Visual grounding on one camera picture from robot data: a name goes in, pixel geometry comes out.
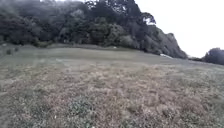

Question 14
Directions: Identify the dense dark wood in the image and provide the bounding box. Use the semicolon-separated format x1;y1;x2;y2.
0;0;189;60

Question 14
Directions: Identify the dark bush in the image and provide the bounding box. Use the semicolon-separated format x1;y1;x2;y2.
201;47;224;66

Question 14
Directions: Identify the dry patchy grass field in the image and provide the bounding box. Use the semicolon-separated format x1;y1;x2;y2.
0;43;224;128

